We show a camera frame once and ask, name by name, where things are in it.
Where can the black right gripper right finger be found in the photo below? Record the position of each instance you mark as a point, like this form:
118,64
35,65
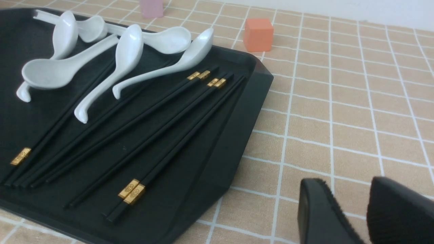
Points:
398,215

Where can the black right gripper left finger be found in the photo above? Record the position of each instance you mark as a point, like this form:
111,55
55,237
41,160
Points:
320,217

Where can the black chopstick gold band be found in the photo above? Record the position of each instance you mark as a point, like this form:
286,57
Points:
72,127
128,188
108,108
152,136
25,159
146,103
153,170

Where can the black serving tray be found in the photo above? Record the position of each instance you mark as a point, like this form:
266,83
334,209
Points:
192,181

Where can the orange cube block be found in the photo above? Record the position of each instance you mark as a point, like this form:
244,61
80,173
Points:
258,35

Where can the white ceramic spoon far right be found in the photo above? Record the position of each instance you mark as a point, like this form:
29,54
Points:
193,55

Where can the white ceramic spoon horizontal right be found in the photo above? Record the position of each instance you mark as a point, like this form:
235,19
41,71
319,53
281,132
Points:
170,41

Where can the white ceramic spoon centre long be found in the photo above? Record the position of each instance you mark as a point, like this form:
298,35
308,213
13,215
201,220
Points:
128,53

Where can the white ceramic spoon long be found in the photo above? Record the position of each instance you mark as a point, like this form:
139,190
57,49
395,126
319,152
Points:
65,36
128,53

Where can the pink cube block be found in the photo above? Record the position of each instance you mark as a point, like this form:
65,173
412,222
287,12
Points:
151,8

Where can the white ceramic spoon far left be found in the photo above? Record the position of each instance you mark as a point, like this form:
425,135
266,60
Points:
91,30

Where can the white ceramic spoon small inverted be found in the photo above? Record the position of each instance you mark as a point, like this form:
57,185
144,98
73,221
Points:
53,74

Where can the white ceramic spoon left long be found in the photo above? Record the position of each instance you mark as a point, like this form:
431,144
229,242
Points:
65,36

